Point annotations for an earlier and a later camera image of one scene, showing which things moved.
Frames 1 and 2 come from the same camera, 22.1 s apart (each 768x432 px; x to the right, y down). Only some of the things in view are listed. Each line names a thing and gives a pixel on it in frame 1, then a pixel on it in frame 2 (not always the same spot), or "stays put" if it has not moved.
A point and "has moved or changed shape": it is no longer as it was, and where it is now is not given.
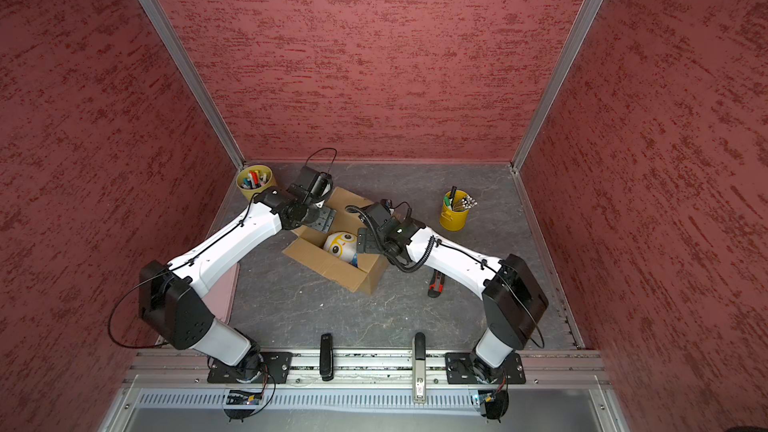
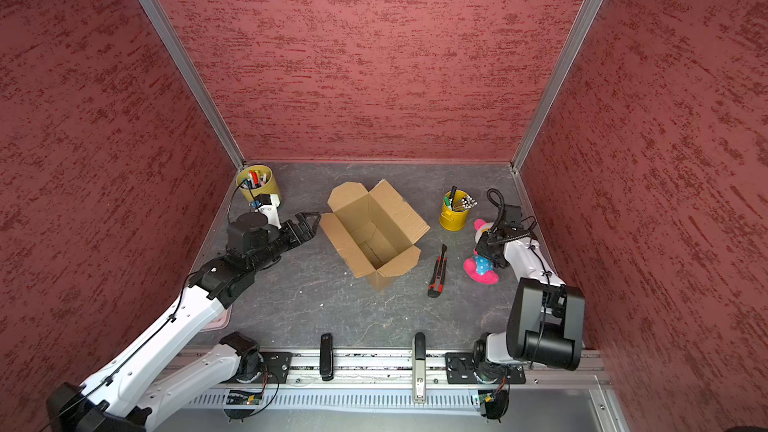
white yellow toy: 344,246 has moved or changed shape
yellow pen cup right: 455,209 stays put
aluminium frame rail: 367,370 stays put
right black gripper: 367,235 -> 482,248
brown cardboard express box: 307,248 has moved or changed shape
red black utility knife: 437,284 stays put
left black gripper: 323,222 -> 290,228
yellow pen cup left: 253,178 stays put
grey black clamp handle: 419,369 stays put
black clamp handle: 326,357 stays put
